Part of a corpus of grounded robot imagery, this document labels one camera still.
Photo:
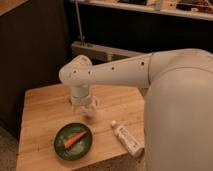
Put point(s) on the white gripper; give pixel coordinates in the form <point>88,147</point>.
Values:
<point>82,97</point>

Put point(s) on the white plastic bottle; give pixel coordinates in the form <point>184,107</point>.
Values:
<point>127,139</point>

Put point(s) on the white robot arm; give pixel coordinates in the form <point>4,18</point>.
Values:
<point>178,102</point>

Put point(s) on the metal pole stand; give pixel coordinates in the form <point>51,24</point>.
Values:
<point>81,36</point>

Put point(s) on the orange carrot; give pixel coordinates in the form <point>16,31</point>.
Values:
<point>69,142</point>

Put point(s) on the grey base beam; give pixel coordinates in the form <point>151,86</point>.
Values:
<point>102,53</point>

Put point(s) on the green plate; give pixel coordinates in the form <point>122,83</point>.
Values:
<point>79,149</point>

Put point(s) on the dark cabinet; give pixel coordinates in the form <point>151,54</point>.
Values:
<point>33,47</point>

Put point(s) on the cluttered shelf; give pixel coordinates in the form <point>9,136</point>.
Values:
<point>195,9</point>

